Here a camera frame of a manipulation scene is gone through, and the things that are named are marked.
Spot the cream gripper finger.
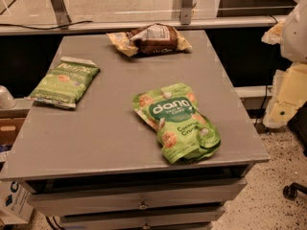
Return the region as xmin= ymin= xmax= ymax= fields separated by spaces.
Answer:
xmin=263 ymin=63 xmax=307 ymax=128
xmin=261 ymin=21 xmax=284 ymax=45

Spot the grey metal bracket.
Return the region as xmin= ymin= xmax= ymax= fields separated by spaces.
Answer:
xmin=50 ymin=0 xmax=71 ymax=29
xmin=180 ymin=0 xmax=193 ymax=25

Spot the grey drawer cabinet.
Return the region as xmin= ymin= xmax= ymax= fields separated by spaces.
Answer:
xmin=1 ymin=31 xmax=269 ymax=230

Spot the white paper bag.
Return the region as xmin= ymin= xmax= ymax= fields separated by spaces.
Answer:
xmin=0 ymin=181 xmax=33 ymax=225

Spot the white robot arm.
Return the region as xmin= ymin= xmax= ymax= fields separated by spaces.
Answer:
xmin=261 ymin=0 xmax=307 ymax=128

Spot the green pita chips bag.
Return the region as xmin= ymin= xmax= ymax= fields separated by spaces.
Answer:
xmin=27 ymin=57 xmax=100 ymax=109

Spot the black chair caster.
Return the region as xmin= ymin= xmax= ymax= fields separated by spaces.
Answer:
xmin=283 ymin=182 xmax=307 ymax=200

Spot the black hanging cable right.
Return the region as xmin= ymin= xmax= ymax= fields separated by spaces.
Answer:
xmin=254 ymin=14 xmax=279 ymax=127

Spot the brown and cream snack bag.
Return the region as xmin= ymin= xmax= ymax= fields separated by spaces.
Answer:
xmin=107 ymin=23 xmax=192 ymax=57

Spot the green dang rice chip bag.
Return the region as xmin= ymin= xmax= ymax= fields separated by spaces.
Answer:
xmin=132 ymin=82 xmax=221 ymax=164

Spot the grey metal bracket centre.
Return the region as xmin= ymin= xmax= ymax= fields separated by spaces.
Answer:
xmin=180 ymin=0 xmax=193 ymax=25

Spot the grey drawer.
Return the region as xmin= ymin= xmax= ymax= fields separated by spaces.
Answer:
xmin=60 ymin=207 xmax=224 ymax=230
xmin=28 ymin=178 xmax=247 ymax=216

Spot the top grey drawer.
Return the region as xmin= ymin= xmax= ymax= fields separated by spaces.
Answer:
xmin=28 ymin=178 xmax=247 ymax=216

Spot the grey metal bracket left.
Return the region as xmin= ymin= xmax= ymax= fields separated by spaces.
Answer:
xmin=50 ymin=0 xmax=71 ymax=29

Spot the cardboard box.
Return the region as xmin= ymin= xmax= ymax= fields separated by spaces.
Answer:
xmin=0 ymin=118 xmax=25 ymax=145

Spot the black cable on ledge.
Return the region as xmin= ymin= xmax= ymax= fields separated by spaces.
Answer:
xmin=0 ymin=19 xmax=94 ymax=31

